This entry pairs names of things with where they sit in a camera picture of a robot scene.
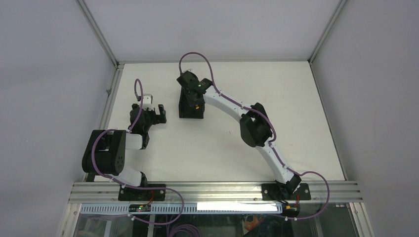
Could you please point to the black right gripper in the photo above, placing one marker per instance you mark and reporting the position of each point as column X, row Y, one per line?
column 191, row 101

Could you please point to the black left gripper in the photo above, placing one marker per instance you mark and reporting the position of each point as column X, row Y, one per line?
column 155, row 117

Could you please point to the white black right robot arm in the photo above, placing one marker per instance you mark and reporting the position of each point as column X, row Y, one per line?
column 255, row 128

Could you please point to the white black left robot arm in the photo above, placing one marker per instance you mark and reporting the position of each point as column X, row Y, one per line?
column 105, row 152

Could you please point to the black plastic bin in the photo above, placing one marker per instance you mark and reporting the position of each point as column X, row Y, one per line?
column 189, row 97

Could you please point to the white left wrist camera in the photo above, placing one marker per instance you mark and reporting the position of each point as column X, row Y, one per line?
column 147, row 102

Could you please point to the aluminium left frame post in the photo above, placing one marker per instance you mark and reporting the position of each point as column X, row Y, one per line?
column 97, row 31

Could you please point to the aluminium frame post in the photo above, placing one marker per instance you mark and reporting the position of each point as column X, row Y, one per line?
column 330, row 24
column 97, row 31

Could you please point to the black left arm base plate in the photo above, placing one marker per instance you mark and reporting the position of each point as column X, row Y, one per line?
column 141, row 193

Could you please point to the aluminium front rail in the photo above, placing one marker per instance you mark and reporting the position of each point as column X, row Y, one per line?
column 107, row 192

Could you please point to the white slotted cable duct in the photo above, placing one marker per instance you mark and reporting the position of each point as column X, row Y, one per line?
column 188, row 208

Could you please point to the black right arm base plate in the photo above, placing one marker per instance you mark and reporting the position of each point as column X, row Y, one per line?
column 271, row 191

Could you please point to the aluminium right frame post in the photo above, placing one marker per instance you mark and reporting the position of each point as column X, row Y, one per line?
column 330, row 24

